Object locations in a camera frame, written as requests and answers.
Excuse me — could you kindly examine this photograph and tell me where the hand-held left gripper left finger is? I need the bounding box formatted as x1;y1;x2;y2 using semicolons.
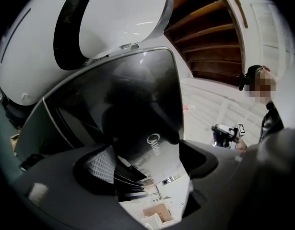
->
74;144;118;196

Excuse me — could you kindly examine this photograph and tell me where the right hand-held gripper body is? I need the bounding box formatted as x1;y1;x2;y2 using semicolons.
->
211;122;246;150

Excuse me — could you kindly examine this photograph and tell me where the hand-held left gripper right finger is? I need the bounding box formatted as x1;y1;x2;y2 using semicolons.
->
179;139;219;218

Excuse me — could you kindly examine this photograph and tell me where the person's right forearm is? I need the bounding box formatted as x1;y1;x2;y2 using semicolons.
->
235;139;249;152

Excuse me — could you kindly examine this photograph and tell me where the person's black top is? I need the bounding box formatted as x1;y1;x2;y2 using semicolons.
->
258;100;286;144

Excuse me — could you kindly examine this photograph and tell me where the person's head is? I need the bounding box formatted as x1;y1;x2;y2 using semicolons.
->
243;65;279;105

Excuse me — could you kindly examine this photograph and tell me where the brown wooden staircase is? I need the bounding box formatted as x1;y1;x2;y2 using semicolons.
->
163;0;249;86

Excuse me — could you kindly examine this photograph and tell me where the brown cardboard box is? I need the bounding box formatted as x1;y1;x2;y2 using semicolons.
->
9;133;21;154

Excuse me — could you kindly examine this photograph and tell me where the white panelled door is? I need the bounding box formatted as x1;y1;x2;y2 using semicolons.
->
249;0;295;69

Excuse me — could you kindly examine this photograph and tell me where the white appliance body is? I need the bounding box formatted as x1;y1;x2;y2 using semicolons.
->
0;0;129;110

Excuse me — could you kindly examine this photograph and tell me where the white round appliance lid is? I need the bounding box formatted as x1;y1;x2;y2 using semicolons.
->
78;0;174;58

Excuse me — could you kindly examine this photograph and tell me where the black head-mounted camera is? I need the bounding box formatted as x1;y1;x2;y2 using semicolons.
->
238;65;259;91

